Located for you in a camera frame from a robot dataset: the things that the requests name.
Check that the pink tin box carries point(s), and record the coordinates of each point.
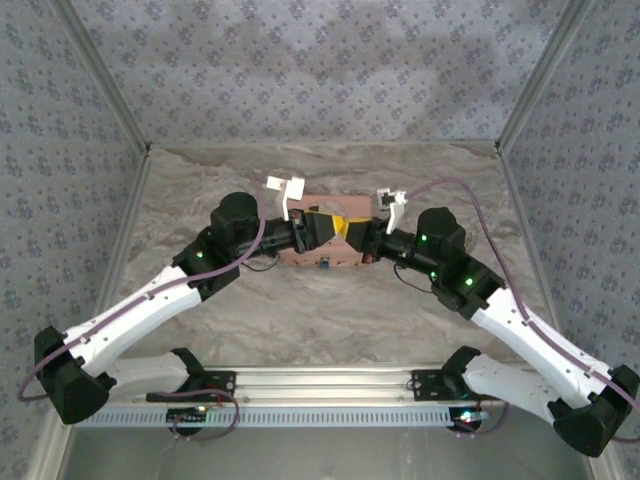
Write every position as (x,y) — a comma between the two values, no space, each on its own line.
(340,205)

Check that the small blue padlock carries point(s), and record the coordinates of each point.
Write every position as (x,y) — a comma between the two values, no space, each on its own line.
(325,262)

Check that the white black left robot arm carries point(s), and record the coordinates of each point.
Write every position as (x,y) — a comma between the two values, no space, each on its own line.
(140,300)

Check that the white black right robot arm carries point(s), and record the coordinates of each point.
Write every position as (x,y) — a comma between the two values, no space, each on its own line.
(520,330)

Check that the small controller board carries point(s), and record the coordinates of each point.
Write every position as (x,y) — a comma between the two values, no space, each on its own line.
(467,419)
(187,416)

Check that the grey metal panel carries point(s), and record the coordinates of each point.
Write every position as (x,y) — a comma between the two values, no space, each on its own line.
(320,455)

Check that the aluminium floor rail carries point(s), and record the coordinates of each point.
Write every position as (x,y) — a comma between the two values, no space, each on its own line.
(127,235)
(521,215)
(325,145)

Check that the aluminium mounting rail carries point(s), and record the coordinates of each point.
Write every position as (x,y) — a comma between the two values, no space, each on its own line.
(320,385)

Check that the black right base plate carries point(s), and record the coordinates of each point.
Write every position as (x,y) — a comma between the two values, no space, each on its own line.
(427,382)

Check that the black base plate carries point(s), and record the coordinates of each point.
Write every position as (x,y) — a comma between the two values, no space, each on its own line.
(427,382)
(220,382)

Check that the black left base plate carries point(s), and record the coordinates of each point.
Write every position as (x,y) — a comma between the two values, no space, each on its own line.
(220,382)

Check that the aluminium frame post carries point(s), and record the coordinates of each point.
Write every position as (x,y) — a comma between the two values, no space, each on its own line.
(540,75)
(104,75)

